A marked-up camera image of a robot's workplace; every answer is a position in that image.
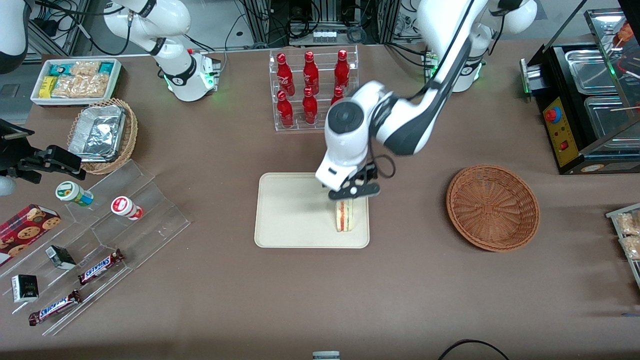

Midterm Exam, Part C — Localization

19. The Snickers chocolate bar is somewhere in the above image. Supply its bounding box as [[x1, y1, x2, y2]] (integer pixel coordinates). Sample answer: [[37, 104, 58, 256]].
[[78, 248, 125, 286], [28, 289, 83, 327]]

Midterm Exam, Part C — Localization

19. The steel food pan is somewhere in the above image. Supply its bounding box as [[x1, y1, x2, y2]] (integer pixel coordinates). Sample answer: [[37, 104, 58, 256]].
[[583, 94, 640, 151], [564, 48, 619, 96]]

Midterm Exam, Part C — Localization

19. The clear acrylic stepped stand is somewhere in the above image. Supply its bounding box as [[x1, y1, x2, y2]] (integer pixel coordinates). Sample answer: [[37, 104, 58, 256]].
[[0, 160, 192, 337]]

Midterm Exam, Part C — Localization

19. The clear cracker packet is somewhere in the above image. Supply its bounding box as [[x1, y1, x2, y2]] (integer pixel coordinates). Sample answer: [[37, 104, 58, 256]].
[[52, 74, 109, 99], [69, 60, 101, 77]]

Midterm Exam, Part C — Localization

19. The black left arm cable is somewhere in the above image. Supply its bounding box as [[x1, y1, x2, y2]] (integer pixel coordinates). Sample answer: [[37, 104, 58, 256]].
[[369, 144, 397, 179]]

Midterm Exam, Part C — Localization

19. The clear pastry packet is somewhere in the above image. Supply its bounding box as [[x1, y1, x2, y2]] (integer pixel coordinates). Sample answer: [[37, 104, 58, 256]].
[[615, 211, 640, 236], [619, 235, 640, 261]]

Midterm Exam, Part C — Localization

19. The red plaid cookie box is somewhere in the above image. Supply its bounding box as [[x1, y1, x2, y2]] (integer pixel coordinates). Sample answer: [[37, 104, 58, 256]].
[[0, 203, 62, 267]]

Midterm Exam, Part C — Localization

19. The red lid yogurt cup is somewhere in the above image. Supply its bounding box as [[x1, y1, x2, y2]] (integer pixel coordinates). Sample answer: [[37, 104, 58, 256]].
[[110, 195, 145, 221]]

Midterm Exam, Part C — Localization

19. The small black white carton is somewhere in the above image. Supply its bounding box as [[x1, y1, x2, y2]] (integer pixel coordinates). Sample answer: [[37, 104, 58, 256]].
[[11, 274, 40, 304], [45, 244, 77, 271]]

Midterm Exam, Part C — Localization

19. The cream rectangular tray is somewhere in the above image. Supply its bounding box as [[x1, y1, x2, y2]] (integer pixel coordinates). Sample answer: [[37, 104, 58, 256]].
[[254, 172, 370, 249]]

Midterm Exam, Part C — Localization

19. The white snack bin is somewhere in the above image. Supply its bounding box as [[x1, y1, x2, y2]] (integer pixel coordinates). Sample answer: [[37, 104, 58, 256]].
[[30, 58, 123, 107]]

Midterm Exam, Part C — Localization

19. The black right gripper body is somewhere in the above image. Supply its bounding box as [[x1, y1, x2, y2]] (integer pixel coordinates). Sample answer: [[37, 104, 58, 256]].
[[0, 119, 36, 176]]

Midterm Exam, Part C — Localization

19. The black food warmer cabinet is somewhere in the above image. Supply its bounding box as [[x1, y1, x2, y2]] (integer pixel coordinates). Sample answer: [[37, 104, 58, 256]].
[[519, 7, 640, 176]]

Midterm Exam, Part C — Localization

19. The aluminium foil container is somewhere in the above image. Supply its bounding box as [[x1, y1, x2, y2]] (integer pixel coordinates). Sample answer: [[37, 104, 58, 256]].
[[68, 104, 126, 162]]

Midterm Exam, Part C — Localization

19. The light wicker basket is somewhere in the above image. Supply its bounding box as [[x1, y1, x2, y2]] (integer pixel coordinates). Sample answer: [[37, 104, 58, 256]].
[[67, 97, 139, 175]]

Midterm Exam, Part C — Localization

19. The green lid yogurt cup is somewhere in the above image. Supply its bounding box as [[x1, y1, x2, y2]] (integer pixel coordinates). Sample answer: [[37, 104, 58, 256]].
[[55, 180, 95, 208]]

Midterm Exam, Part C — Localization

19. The grey snack tray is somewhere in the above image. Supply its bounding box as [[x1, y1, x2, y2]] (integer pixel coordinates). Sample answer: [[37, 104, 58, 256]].
[[605, 202, 640, 291]]

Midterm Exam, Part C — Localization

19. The clear acrylic bottle rack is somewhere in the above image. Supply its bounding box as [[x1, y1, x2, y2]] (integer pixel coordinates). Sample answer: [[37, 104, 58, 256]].
[[268, 45, 360, 133]]

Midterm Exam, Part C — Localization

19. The black floor cable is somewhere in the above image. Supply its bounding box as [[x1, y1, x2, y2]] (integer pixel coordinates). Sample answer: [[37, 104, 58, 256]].
[[438, 338, 511, 360]]

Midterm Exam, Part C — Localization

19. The triangle sandwich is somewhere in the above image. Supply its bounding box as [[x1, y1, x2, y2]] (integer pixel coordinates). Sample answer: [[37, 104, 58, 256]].
[[333, 198, 355, 234]]

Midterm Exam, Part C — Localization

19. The brown wicker basket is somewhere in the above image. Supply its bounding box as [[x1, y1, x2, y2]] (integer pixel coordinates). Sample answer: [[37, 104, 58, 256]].
[[446, 164, 541, 253]]

